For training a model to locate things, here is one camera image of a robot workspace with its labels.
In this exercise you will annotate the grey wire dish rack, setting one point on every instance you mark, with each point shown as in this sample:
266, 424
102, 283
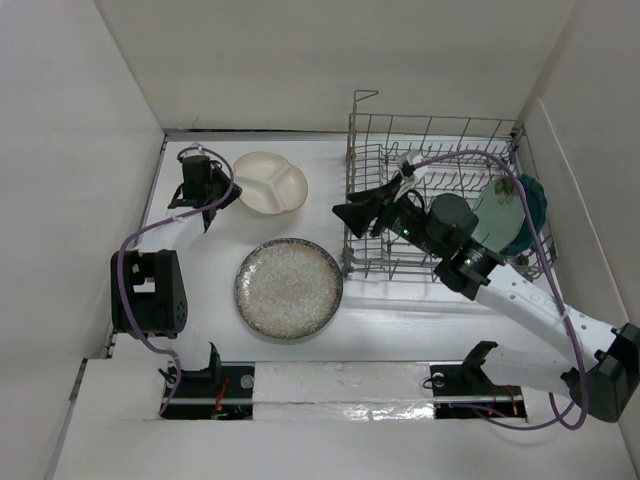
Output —
420, 189

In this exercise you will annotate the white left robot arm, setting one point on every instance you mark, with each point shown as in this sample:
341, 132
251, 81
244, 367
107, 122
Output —
148, 295

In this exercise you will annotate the teal scalloped plate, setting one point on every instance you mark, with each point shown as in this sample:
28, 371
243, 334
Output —
537, 204

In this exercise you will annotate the mint green flower plate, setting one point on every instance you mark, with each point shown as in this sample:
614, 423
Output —
500, 214

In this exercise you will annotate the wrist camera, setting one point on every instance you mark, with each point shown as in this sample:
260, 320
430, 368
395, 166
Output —
408, 162
196, 148

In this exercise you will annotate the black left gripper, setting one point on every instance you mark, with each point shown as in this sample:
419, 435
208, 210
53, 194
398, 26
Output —
230, 198

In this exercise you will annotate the speckled brown round plate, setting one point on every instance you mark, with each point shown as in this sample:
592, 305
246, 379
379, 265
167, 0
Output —
288, 289

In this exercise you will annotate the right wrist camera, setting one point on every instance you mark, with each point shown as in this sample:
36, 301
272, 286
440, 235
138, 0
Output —
408, 162

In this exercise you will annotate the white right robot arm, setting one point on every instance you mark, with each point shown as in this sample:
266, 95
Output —
594, 364

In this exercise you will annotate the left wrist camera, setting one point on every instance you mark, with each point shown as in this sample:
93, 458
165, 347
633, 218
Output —
196, 148

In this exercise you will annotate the cream divided plate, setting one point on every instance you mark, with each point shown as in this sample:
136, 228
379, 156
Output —
270, 184

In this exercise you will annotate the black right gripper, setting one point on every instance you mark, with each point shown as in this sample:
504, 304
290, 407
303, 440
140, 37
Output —
367, 204

